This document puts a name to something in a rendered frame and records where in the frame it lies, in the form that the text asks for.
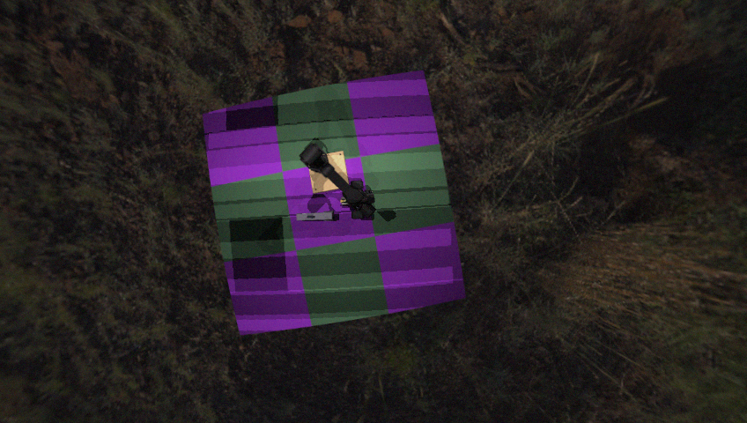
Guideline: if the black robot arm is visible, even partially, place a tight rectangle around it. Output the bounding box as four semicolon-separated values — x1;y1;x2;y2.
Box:
300;143;376;218

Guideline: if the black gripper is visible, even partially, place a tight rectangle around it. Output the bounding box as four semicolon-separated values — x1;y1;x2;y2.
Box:
351;181;365;219

